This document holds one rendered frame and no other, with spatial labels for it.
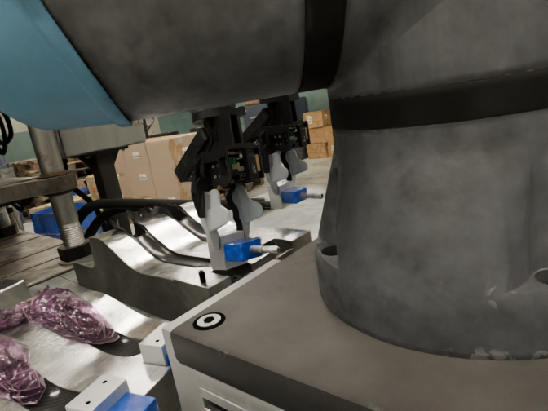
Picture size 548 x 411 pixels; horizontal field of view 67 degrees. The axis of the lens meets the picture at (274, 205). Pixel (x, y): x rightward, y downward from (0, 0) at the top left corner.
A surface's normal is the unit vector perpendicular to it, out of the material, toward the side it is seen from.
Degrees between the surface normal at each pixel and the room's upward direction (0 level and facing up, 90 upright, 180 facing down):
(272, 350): 0
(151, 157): 84
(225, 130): 82
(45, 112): 152
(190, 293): 90
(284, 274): 0
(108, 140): 90
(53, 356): 29
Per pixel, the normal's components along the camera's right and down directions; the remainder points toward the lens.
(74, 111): 0.14, 0.96
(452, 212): -0.44, -0.01
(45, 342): 0.25, -0.88
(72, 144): 0.75, 0.04
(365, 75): -0.79, 0.28
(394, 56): -0.62, 0.29
